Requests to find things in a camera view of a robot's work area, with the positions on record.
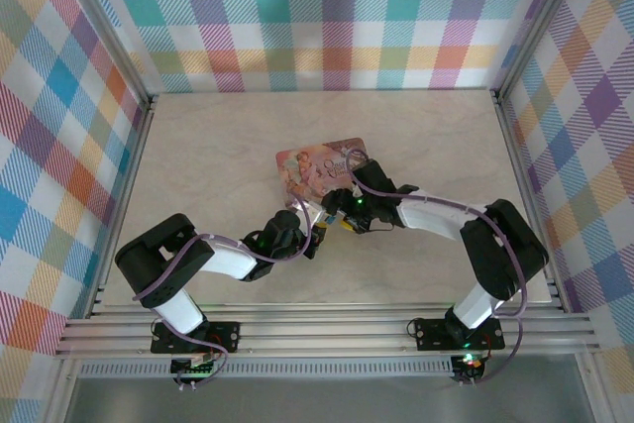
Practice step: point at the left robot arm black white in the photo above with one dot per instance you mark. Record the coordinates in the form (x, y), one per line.
(148, 254)

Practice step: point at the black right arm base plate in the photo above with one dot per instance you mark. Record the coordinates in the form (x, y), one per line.
(431, 336)

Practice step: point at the aluminium upright frame post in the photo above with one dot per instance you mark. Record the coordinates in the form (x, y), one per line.
(106, 27)
(540, 22)

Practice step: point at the grey metal sheet panel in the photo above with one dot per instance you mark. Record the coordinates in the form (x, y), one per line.
(322, 400)

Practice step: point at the aluminium side frame rail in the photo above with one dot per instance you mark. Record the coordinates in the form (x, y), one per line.
(134, 170)
(527, 195)

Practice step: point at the aluminium triple rail beam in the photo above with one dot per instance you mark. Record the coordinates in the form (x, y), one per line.
(322, 334)

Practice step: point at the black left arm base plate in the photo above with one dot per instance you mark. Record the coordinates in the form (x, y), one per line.
(229, 331)

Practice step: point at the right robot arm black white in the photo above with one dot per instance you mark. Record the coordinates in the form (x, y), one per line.
(500, 249)

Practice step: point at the pink printed storybook box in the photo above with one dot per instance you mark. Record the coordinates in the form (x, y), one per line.
(307, 170)

